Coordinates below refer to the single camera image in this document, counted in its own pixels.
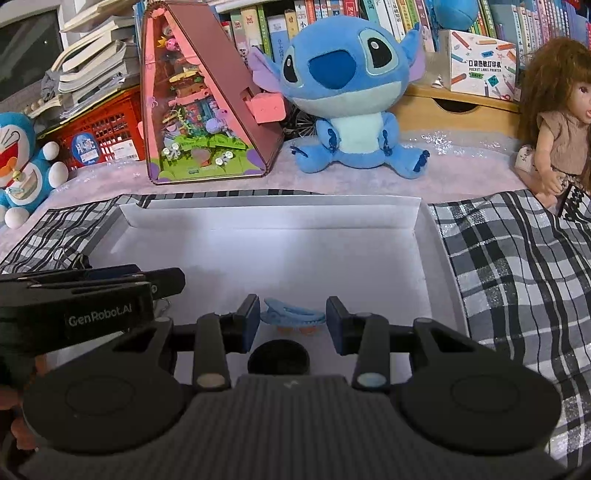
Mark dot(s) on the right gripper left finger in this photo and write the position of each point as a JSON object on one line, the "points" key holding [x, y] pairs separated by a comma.
{"points": [[215, 336]]}

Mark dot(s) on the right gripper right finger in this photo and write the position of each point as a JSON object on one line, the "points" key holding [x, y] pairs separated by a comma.
{"points": [[366, 335]]}

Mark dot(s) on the light blue plastic clip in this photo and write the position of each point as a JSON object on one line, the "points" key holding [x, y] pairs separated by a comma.
{"points": [[289, 318]]}

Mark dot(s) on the person's left hand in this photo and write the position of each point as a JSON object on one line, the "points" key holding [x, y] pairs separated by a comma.
{"points": [[12, 400]]}

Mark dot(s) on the white cardboard box tray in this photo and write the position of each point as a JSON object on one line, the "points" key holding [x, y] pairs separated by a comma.
{"points": [[378, 254]]}

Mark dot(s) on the Doraemon plush toy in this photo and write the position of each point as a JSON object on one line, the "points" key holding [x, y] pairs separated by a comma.
{"points": [[28, 173]]}

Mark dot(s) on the red plastic crate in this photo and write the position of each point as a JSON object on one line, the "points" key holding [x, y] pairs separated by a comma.
{"points": [[109, 132]]}

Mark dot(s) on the pink triangular miniature house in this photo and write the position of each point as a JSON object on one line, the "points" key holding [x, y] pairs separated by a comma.
{"points": [[203, 116]]}

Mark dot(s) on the wooden drawer box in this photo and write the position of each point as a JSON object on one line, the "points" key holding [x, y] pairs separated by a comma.
{"points": [[426, 108]]}

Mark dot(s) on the Stitch plush toy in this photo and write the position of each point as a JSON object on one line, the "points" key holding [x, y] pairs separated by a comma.
{"points": [[348, 72]]}

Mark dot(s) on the stack of paper books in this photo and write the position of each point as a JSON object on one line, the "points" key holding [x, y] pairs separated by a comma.
{"points": [[102, 62]]}

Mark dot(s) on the white label printer box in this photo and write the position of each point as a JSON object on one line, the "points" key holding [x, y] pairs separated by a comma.
{"points": [[479, 65]]}

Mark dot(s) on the brown haired baby doll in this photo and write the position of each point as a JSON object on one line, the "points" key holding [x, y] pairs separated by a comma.
{"points": [[555, 121]]}

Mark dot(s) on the row of upright books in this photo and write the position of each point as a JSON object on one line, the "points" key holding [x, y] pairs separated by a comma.
{"points": [[514, 18]]}

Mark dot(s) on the blue penguin plush toy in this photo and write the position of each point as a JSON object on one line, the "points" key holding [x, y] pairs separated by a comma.
{"points": [[455, 14]]}

